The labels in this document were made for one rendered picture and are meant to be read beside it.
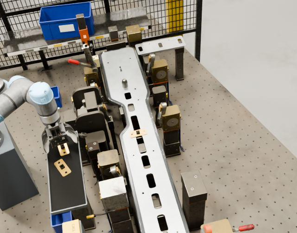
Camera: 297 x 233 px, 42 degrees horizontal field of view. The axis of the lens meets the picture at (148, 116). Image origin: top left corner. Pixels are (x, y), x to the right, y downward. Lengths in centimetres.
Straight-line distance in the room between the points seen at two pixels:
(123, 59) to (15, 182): 89
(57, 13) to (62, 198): 135
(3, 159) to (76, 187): 45
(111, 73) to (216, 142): 70
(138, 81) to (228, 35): 209
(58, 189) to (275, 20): 327
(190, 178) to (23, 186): 85
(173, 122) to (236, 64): 192
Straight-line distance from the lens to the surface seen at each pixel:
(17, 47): 248
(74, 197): 153
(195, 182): 166
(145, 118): 192
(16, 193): 208
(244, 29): 416
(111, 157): 169
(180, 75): 250
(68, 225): 148
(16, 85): 147
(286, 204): 205
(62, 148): 167
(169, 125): 192
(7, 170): 193
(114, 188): 157
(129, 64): 222
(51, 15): 255
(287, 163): 218
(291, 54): 393
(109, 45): 238
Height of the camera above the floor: 245
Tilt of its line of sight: 49 degrees down
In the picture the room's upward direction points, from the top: 6 degrees counter-clockwise
